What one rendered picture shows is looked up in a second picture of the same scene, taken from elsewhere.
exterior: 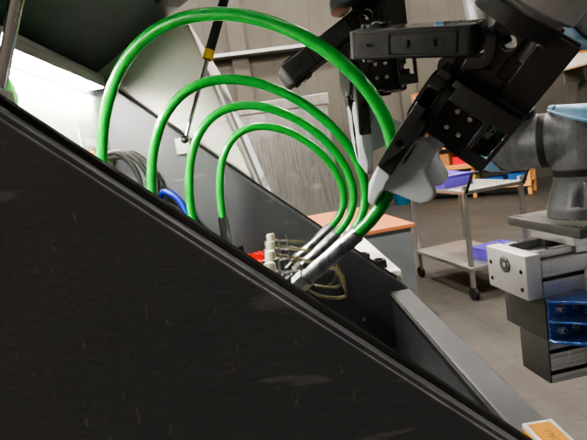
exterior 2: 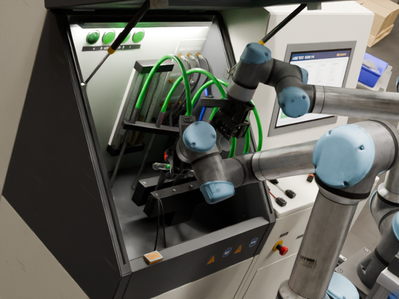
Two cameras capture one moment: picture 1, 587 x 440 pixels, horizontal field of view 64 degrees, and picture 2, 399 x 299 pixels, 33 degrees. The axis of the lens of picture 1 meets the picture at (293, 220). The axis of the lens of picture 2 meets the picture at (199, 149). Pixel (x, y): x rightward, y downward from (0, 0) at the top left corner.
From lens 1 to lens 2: 1.68 m
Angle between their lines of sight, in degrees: 40
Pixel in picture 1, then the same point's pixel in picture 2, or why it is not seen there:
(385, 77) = (223, 130)
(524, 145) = (378, 215)
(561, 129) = (388, 223)
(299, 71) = (203, 104)
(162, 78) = (244, 34)
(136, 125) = (217, 48)
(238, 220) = not seen: hidden behind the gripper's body
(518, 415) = (165, 253)
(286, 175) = not seen: outside the picture
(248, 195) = not seen: hidden behind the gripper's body
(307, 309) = (94, 165)
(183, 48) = (260, 28)
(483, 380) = (184, 246)
